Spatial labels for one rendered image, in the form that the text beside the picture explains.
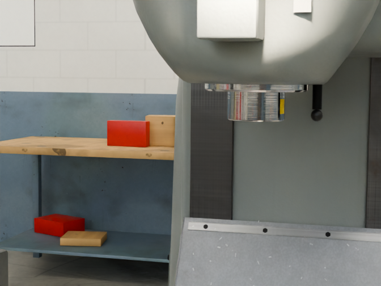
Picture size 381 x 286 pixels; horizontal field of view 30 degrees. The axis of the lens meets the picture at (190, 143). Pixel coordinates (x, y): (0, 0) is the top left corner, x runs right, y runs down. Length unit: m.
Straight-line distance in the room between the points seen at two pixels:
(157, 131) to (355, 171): 3.57
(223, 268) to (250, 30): 0.56
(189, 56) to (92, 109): 4.65
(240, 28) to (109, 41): 4.67
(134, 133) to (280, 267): 3.53
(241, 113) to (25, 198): 4.92
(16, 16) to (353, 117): 4.61
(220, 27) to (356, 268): 0.55
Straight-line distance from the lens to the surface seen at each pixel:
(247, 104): 0.57
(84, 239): 4.64
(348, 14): 0.52
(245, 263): 0.97
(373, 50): 0.70
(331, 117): 0.96
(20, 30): 5.42
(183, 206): 1.01
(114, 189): 5.16
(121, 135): 4.49
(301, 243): 0.97
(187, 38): 0.52
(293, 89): 0.56
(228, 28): 0.47
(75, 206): 5.30
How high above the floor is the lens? 1.31
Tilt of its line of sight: 5 degrees down
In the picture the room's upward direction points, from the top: 1 degrees clockwise
